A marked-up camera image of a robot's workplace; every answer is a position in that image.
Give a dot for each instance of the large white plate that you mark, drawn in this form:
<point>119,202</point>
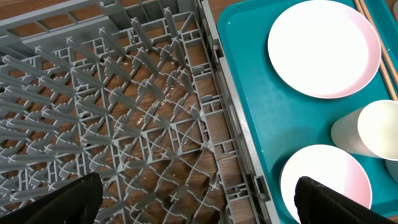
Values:
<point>324,49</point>

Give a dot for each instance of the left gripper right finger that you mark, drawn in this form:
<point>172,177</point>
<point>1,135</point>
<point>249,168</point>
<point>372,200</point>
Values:
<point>319,204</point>

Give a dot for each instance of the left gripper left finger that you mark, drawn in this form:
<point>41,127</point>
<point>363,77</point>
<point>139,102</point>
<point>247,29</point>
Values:
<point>77,202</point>

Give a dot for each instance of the grey plastic dish rack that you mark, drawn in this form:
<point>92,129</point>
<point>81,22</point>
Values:
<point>139,92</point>

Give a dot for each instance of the left wooden chopstick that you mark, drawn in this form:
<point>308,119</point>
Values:
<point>386,68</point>

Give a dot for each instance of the white paper cup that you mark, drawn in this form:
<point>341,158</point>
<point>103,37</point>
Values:
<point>369,131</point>

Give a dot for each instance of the small white plate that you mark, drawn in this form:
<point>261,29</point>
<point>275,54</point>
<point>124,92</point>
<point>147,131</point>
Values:
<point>330,166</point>

